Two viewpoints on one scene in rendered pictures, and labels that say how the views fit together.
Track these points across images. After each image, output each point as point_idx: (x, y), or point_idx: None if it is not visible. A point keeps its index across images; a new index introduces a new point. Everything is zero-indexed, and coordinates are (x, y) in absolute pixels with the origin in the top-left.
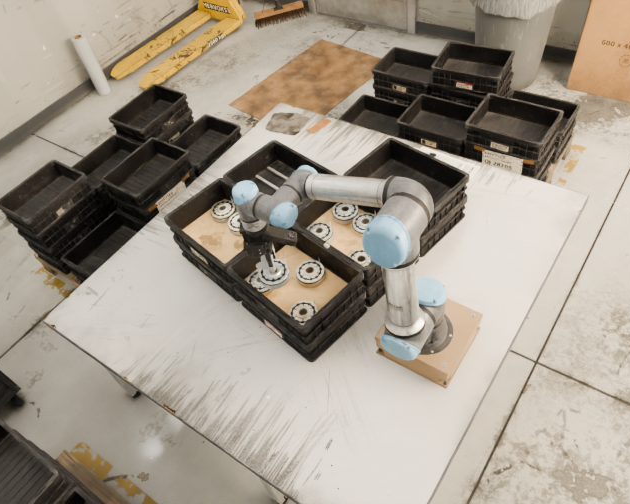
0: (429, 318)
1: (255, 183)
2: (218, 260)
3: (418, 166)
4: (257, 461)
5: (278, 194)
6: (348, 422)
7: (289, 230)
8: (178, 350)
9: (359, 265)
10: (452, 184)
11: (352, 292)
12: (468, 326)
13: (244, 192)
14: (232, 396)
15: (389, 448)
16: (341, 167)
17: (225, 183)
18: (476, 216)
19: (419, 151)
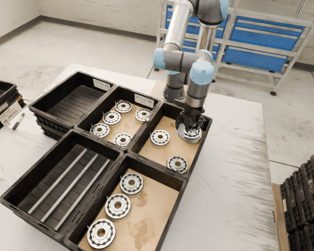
0: None
1: (53, 219)
2: (182, 188)
3: (55, 100)
4: (263, 154)
5: (195, 55)
6: (222, 124)
7: (176, 100)
8: (235, 234)
9: (158, 103)
10: (75, 86)
11: (170, 112)
12: (165, 82)
13: (209, 63)
14: (242, 179)
15: (224, 109)
16: (19, 170)
17: (75, 228)
18: None
19: (50, 90)
